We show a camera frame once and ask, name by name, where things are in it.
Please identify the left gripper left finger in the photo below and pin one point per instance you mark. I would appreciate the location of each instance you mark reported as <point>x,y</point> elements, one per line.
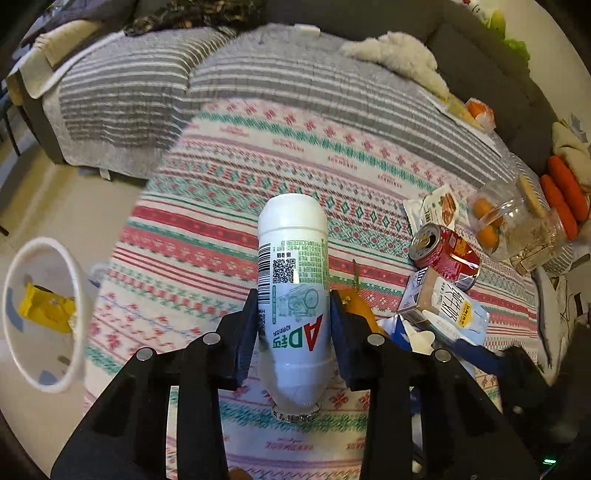
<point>123,435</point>

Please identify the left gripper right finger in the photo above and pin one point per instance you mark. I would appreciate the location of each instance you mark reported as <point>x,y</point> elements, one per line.
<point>464,434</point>

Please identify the white drink carton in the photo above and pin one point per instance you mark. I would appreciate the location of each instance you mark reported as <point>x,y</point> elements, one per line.
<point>430,302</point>

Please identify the yellow snack wrapper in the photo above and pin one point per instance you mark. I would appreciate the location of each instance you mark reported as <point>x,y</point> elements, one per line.
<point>47,309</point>

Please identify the crushed red soda can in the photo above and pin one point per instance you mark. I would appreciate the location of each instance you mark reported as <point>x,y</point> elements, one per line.
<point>449,254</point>

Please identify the white AD milk bottle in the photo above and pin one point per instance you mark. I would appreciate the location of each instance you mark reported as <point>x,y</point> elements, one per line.
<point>295,346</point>

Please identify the white snack packet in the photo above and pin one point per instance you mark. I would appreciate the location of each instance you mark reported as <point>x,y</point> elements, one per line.
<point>440,207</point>

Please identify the white plastic trash bin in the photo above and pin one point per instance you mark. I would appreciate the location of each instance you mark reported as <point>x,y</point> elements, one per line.
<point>48,360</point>

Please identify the patterned red green tablecloth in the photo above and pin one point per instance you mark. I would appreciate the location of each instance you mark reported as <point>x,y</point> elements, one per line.
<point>188,255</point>

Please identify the clear jar with oats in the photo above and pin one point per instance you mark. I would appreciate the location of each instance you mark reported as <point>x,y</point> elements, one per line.
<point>536,235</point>

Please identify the clear jar with oranges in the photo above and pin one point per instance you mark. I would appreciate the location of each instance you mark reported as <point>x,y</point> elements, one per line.
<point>498,215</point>

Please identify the orange carrot plush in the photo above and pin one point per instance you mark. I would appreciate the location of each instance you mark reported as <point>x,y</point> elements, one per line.
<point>565,195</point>

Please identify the beige plush cushion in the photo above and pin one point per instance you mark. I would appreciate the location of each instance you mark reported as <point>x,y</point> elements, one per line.
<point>574,152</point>

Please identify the orange snack bag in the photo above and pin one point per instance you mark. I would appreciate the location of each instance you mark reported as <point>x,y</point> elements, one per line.
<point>482,114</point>

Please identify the yellow white booklet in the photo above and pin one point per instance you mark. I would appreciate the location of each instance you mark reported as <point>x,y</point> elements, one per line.
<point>459,113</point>

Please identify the grey striped sofa cover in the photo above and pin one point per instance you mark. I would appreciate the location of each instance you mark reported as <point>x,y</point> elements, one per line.
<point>123,104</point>

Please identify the dark grey sofa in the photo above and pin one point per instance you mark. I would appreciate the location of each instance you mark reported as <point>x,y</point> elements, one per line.
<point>472,60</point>

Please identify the cream quilted blanket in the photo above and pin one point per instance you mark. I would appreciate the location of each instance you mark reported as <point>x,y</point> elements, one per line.
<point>53,54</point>

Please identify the white plush toy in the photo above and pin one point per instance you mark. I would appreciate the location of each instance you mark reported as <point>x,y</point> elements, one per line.
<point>403,54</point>

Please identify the dark floral cloth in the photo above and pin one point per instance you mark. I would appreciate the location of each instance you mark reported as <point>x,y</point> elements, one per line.
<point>239,15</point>

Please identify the small white box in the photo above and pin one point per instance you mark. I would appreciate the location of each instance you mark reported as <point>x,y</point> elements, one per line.
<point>308,30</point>

